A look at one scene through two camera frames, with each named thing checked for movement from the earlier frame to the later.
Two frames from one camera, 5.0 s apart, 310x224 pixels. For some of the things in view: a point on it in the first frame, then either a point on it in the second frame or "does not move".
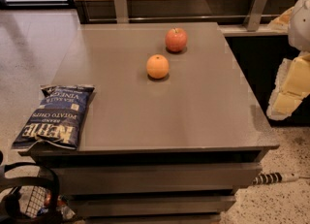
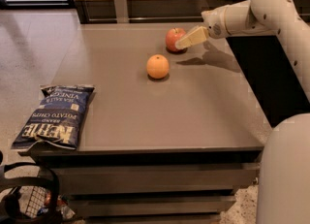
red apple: [175, 39] does not move
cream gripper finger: [294, 76] -> [221, 21]
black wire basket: [29, 199] does not move
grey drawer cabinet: [172, 131] does not move
